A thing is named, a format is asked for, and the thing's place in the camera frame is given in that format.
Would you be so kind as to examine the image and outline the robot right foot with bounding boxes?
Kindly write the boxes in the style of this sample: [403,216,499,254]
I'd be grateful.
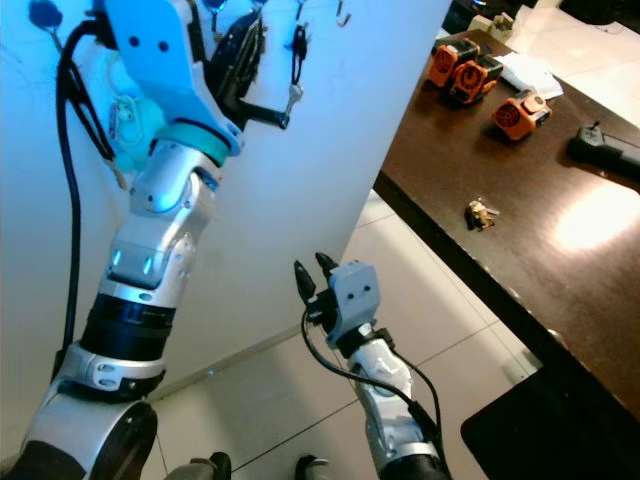
[294,454,337,480]

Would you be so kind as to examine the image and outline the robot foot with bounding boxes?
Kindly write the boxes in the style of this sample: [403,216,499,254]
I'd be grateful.
[294,454,337,480]
[174,451,232,480]

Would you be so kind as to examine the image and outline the brass key bunch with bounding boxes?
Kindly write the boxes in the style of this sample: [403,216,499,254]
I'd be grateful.
[464,197,502,232]

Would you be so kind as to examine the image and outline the blue key tag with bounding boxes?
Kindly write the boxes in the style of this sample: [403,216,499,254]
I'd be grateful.
[27,0,64,31]

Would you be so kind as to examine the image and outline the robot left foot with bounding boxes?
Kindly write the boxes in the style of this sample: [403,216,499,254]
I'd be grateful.
[174,451,232,480]

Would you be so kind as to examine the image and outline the black floor mat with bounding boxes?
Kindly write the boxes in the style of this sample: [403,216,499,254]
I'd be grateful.
[459,367,640,480]

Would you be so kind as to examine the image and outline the dark blue remote controller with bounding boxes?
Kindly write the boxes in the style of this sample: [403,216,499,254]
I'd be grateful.
[566,121,640,182]

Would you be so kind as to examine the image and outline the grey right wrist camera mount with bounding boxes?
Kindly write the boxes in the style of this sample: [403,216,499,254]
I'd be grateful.
[327,261,382,347]

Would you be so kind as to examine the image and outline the light blue left wrist camera mount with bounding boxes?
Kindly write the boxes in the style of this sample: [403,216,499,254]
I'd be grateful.
[104,0,244,161]

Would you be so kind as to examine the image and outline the teal plush keychain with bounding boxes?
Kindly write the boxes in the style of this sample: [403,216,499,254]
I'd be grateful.
[104,54,167,183]

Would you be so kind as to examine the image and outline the brass key on black strap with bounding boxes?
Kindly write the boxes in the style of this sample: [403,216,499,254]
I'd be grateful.
[74,58,133,193]

